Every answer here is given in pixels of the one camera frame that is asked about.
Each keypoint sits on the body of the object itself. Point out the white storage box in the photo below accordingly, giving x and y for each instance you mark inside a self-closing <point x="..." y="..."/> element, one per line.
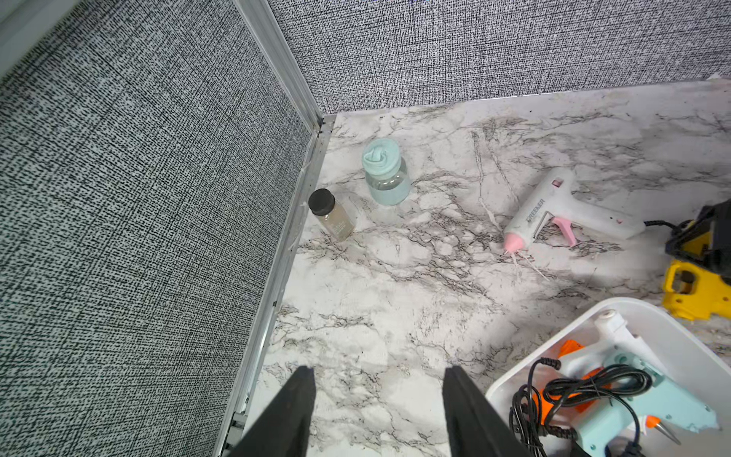
<point x="689" y="362"/>

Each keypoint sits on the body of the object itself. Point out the white orange glue gun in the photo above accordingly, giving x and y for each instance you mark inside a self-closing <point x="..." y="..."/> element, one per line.
<point x="580" y="355"/>

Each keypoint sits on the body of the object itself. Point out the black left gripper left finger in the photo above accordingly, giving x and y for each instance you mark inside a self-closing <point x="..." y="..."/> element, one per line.
<point x="283" y="428"/>

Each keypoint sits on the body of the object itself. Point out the yellow black glue gun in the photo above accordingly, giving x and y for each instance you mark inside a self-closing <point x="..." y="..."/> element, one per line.
<point x="697" y="282"/>

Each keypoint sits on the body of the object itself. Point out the mint lid clear jar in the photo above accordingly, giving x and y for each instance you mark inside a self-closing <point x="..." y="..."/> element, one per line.
<point x="386" y="172"/>

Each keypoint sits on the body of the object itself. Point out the mint green glue gun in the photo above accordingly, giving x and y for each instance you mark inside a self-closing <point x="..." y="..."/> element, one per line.
<point x="666" y="400"/>

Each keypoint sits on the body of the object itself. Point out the white pink glue gun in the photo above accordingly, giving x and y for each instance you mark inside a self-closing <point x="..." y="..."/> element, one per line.
<point x="552" y="201"/>

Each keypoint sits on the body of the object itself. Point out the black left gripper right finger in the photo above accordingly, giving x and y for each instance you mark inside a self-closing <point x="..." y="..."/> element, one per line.
<point x="474" y="428"/>

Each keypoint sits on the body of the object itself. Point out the black lid small jar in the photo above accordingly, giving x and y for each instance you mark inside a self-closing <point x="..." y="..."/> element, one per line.
<point x="331" y="214"/>

